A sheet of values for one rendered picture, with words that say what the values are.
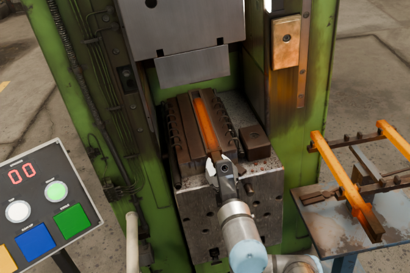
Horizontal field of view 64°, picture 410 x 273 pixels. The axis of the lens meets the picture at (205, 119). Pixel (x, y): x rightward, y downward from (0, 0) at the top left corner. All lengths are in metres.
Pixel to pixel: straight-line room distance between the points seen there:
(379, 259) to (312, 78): 1.18
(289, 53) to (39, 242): 0.91
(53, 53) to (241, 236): 0.72
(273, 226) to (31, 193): 0.87
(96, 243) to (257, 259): 1.55
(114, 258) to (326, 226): 1.31
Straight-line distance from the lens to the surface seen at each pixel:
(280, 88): 1.19
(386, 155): 2.65
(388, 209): 1.38
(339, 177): 1.05
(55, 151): 0.99
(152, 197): 1.40
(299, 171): 1.50
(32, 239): 1.02
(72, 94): 1.10
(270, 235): 1.41
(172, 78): 0.90
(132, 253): 1.34
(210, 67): 0.90
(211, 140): 1.11
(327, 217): 1.30
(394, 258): 2.12
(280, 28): 1.06
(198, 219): 1.21
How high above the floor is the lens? 1.72
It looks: 36 degrees down
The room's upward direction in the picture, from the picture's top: 9 degrees counter-clockwise
